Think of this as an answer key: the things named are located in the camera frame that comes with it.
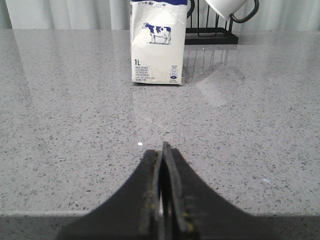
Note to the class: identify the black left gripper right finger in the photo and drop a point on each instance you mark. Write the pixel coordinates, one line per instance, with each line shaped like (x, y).
(198, 212)

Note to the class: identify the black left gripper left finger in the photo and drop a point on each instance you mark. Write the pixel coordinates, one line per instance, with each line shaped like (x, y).
(131, 213)

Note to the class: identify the white milk carton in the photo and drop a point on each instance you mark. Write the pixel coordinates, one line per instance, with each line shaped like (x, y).
(157, 40)

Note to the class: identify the black wire mug rack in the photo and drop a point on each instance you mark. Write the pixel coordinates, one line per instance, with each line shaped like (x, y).
(197, 34)

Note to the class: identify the white mug black handle right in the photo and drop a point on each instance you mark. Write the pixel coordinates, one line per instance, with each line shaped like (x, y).
(227, 9)

